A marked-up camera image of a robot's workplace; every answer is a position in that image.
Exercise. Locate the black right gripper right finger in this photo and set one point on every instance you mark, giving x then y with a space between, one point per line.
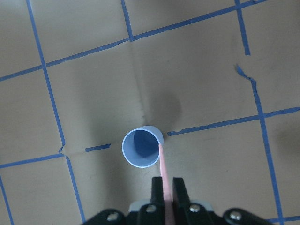
181 201

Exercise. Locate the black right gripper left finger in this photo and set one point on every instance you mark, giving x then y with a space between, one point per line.
157 203

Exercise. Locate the pink chopstick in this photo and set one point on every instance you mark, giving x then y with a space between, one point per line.
169 215

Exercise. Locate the light blue plastic cup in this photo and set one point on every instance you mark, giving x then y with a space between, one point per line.
140 146

